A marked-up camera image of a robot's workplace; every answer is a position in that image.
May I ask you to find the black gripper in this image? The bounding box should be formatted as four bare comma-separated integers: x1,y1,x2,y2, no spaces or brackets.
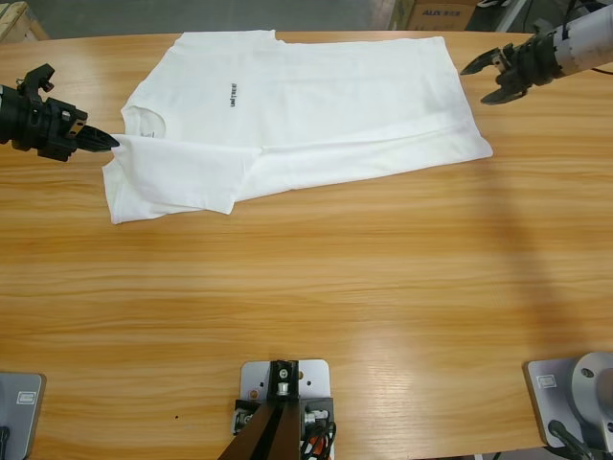
460,30,567,106
0,93,122,165

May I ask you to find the white t-shirt with black logo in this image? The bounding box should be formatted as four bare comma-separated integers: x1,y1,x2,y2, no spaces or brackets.
101,30,495,226

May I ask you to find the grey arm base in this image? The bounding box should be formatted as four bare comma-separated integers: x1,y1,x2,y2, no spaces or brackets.
0,371,48,460
521,352,613,451

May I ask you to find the white table leg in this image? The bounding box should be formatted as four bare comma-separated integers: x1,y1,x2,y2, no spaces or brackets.
494,0,528,34

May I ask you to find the cardboard box with blue print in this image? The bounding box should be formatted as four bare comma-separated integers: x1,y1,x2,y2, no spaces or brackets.
406,0,476,31

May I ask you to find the wooden crate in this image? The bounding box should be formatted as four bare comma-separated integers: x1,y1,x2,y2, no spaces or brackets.
0,0,49,42

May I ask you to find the black clamp with bolt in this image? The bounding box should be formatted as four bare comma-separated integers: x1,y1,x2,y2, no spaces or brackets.
299,395,336,438
231,396,263,436

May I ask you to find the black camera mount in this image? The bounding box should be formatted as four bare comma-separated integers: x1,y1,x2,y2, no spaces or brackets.
13,63,57,97

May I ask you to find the black bracket with silver bolt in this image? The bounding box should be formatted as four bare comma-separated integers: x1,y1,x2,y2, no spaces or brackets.
266,359,302,403

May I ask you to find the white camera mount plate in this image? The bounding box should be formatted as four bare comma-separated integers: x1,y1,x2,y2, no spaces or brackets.
238,358,334,403

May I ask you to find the dark camera post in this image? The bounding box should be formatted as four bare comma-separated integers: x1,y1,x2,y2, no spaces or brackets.
217,401,307,460

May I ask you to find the orange cable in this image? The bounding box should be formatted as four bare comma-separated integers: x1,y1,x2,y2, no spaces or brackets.
301,432,328,455

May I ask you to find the black cable at post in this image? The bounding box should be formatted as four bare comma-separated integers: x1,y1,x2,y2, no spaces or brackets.
316,421,342,460

